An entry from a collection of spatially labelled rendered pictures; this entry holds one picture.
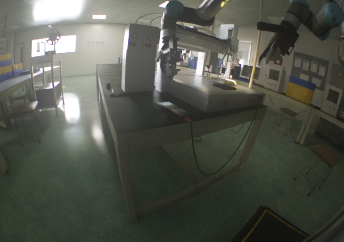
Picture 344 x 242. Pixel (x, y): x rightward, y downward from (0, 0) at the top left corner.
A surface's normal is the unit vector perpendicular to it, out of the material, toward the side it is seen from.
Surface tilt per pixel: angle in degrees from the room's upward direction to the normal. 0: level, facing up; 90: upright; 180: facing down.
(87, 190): 0
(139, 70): 90
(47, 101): 90
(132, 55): 90
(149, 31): 90
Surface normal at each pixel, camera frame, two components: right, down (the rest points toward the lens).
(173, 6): 0.19, 0.15
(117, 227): 0.11, -0.92
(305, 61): -0.86, 0.11
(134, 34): 0.50, 0.37
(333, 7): -0.51, 0.27
